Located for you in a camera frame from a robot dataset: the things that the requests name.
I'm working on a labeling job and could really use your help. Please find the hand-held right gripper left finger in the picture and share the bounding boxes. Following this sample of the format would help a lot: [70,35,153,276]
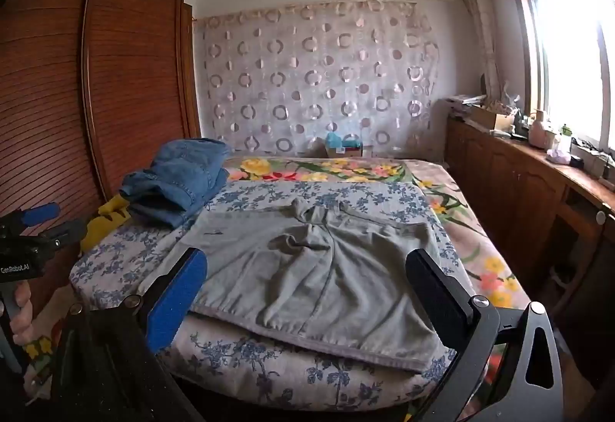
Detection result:
[50,247,208,422]

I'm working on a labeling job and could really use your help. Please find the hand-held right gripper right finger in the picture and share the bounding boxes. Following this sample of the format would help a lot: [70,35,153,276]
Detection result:
[405,249,565,422]

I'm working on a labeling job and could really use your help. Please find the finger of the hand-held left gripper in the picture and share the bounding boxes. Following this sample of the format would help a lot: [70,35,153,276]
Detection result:
[47,219,90,250]
[22,203,61,227]

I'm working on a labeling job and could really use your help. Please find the grey pants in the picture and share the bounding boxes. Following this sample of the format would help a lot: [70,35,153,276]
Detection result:
[141,196,450,372]

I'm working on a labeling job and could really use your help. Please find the person's left hand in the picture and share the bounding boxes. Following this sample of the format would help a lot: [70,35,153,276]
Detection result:
[10,280,35,349]

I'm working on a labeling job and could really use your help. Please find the yellow cloth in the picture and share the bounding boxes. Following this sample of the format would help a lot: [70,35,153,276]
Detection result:
[79,193,133,254]

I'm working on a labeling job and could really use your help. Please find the bed with flowered sheet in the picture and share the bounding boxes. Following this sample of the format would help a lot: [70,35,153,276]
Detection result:
[19,156,532,422]

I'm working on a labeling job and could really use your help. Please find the blue floral blanket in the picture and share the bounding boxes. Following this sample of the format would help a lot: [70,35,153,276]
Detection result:
[70,179,474,413]

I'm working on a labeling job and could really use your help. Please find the folded blue jeans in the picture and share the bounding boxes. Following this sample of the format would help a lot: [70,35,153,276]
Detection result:
[120,139,231,229]

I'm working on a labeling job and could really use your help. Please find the wooden cabinet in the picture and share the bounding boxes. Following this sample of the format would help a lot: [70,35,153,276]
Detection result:
[444,112,615,312]

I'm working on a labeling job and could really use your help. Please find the wooden wardrobe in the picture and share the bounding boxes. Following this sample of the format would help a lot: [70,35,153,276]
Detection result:
[0,0,203,307]

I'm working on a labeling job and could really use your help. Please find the small box with blue items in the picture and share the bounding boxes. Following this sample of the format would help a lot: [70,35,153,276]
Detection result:
[325,132,364,158]

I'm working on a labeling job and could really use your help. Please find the cardboard box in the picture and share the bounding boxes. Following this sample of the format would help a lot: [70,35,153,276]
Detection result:
[468,105,518,133]

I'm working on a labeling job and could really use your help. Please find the pink jar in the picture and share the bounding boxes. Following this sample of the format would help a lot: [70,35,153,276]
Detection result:
[529,109,558,150]

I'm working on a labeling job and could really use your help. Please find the stack of papers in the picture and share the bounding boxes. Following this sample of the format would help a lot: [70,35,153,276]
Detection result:
[444,94,486,108]

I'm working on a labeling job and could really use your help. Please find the green-capped bottle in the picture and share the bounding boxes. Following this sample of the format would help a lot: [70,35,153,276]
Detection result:
[557,124,574,158]

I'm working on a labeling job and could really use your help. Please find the pale window curtain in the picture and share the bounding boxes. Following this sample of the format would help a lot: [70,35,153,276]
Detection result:
[459,0,503,102]

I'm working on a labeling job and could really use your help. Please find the circle-patterned wall curtain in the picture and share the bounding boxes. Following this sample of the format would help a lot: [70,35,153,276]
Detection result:
[194,0,440,158]

